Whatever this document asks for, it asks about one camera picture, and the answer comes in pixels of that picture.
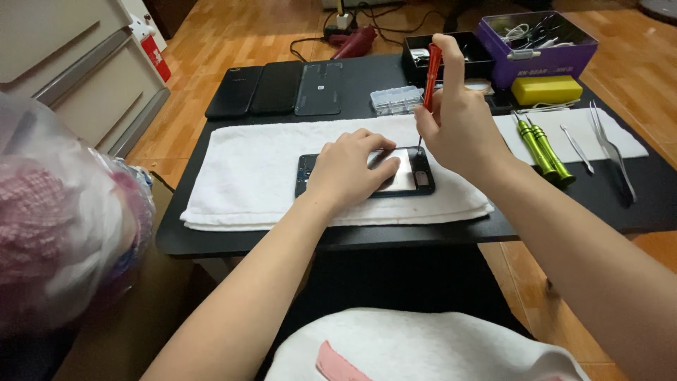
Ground person's right hand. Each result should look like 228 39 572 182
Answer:
414 33 513 178

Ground person's left hand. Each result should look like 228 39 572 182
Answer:
306 128 402 209

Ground red screwdriver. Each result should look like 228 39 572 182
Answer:
417 43 443 150

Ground blue smartphone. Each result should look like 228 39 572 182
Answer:
294 146 437 199

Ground black open box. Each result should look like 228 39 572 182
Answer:
401 31 496 83

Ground clear plastic compartment box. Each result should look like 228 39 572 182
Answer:
370 86 425 116

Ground green screwdriver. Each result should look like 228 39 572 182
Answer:
511 110 559 182
525 116 576 187

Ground dark phone back cover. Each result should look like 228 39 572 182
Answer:
294 62 343 116

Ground large white towel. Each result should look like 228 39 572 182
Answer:
180 114 495 232

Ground yellow sponge block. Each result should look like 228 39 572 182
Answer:
511 75 584 107

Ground purple tool box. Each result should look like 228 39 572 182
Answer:
474 11 599 90

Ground black smartphone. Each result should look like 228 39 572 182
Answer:
249 60 304 115
205 66 264 120

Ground small white cloth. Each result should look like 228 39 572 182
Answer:
492 108 649 166

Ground thin metal spudger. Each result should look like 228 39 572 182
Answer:
560 124 595 175

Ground red hot air gun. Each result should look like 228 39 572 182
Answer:
330 25 378 60

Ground black table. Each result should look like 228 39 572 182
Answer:
155 53 677 260

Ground metal tweezers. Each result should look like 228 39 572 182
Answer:
589 101 638 203

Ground person's white shirt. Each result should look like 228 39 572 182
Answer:
264 308 592 381

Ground red and white bottle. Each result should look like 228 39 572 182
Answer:
128 13 172 83

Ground cardboard box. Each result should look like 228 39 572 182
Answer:
52 170 218 381

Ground plastic bag with pink cloth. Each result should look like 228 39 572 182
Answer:
0 92 156 335

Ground white cable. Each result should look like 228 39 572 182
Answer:
516 99 581 115

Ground power strip with cables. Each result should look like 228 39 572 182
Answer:
289 0 447 62

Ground white cabinet with metal handles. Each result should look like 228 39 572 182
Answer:
0 0 171 158

